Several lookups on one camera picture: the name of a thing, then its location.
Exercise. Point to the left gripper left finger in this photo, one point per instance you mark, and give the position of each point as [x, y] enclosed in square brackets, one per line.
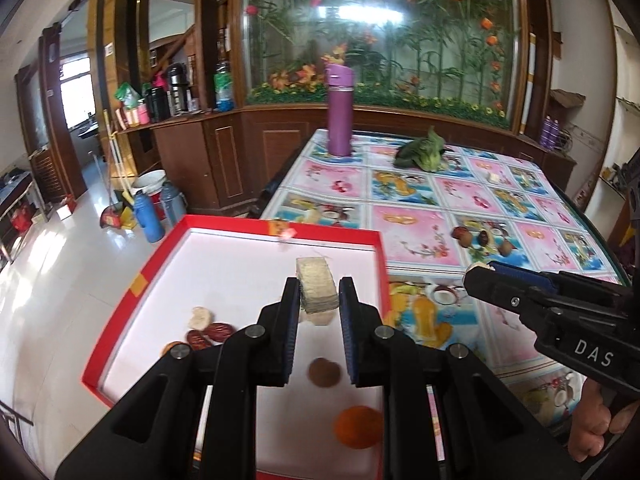
[280, 321]

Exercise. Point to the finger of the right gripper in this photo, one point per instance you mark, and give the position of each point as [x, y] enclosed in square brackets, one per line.
[509, 294]
[553, 282]

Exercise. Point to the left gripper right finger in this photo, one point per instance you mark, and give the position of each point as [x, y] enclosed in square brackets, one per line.
[362, 349]

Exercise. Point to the brown longan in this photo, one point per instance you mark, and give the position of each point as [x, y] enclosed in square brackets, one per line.
[465, 240]
[324, 373]
[505, 248]

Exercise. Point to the red jujube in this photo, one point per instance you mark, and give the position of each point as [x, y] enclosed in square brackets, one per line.
[459, 231]
[197, 341]

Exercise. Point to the orange tangerine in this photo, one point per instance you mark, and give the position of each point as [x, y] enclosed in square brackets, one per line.
[171, 345]
[359, 427]

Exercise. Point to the round beige cake piece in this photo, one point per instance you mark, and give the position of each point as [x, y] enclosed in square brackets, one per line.
[200, 318]

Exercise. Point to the person right hand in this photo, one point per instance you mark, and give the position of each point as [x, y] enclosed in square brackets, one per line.
[592, 420]

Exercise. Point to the red white box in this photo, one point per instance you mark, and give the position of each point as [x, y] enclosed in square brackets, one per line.
[201, 414]

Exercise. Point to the red jujube top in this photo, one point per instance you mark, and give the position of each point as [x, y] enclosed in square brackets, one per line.
[459, 231]

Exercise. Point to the colourful fruit print tablecloth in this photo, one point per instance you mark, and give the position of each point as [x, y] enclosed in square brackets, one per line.
[415, 211]

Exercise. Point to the purple bottles pair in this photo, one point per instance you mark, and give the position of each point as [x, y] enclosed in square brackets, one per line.
[549, 133]

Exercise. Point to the blue thermos flask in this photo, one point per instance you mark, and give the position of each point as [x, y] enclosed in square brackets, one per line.
[147, 218]

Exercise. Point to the grey thermos flask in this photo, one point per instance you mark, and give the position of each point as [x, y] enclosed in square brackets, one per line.
[173, 203]

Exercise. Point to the green bok choy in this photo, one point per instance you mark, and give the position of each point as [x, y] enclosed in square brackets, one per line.
[421, 153]

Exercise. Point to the white bucket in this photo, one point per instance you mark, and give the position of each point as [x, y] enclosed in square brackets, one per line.
[150, 184]

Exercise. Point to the purple thermos bottle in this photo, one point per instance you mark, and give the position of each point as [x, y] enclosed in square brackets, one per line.
[340, 80]

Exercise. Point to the green plastic bottle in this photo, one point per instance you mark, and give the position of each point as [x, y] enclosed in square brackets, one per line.
[223, 87]

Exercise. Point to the black thermos jug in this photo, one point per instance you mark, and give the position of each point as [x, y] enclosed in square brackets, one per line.
[178, 86]

